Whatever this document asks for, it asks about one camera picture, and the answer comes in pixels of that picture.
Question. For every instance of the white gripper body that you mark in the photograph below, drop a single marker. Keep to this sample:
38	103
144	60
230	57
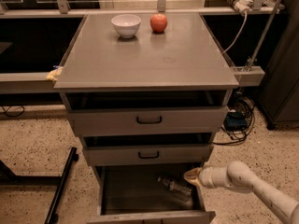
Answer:
206	176

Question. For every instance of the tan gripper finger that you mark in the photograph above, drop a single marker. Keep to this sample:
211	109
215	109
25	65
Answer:
192	174
194	182

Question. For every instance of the clear plastic water bottle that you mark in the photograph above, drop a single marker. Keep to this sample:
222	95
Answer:
179	190

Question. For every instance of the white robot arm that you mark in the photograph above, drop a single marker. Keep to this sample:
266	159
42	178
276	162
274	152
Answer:
238	177

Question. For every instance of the grey middle drawer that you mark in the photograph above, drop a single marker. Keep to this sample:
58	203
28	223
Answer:
147	149

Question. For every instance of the grey drawer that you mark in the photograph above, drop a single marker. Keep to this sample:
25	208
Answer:
132	195
153	112
147	149

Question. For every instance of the grey bottom drawer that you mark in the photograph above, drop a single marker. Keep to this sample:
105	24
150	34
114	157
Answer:
132	195

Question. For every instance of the grey top drawer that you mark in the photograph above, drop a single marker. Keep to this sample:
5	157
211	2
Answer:
153	112

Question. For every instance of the grey drawer cabinet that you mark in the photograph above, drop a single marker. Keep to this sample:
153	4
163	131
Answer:
184	58

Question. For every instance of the dark blue power box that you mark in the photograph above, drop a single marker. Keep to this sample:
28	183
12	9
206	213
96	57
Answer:
235	121

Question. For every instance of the dark grey cabinet right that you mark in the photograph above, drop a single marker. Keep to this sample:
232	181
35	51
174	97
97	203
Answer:
278	95

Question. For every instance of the thin metal rod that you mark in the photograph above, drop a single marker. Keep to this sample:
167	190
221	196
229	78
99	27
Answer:
252	59

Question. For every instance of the black floor stand bar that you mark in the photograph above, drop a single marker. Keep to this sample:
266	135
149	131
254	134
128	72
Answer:
52	216

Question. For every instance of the red apple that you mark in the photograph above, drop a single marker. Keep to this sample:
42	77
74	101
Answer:
158	23

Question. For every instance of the white ceramic bowl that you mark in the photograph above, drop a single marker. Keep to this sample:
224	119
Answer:
126	25

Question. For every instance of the yellow tape piece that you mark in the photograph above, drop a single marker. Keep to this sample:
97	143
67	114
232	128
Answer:
54	74

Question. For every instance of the white power strip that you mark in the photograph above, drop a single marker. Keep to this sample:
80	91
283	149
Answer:
241	6

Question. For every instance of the black middle drawer handle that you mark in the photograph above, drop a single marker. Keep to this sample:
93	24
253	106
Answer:
148	156

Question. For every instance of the black drawer handle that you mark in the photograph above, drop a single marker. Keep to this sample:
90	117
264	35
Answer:
148	156
143	121

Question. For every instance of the black top drawer handle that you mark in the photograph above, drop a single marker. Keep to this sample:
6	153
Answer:
143	121

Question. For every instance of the grey metal rail frame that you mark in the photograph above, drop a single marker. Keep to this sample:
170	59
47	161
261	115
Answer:
37	82

